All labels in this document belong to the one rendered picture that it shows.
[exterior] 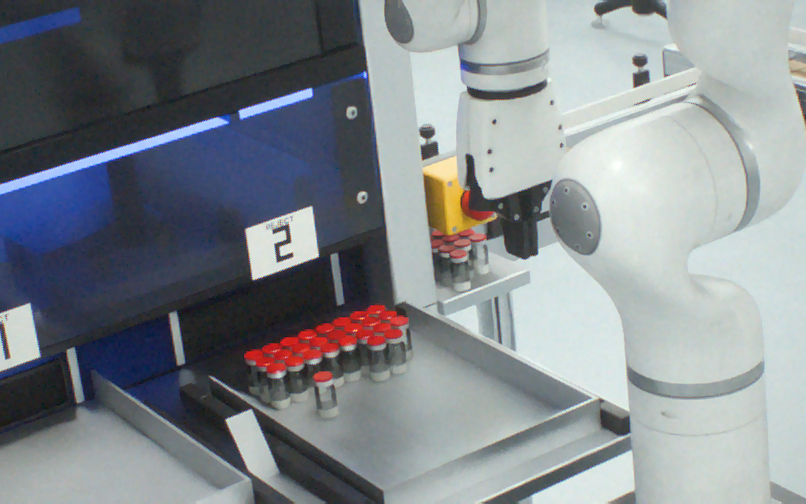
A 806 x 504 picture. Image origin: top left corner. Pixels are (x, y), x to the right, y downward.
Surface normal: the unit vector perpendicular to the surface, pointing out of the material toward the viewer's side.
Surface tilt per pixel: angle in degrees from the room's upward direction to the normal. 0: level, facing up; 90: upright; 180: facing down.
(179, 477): 0
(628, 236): 86
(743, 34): 115
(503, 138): 90
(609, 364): 0
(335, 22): 90
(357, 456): 0
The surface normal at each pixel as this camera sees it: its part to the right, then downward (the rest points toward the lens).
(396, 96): 0.56, 0.26
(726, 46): -0.15, 0.74
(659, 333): -0.50, 0.58
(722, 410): 0.26, 0.34
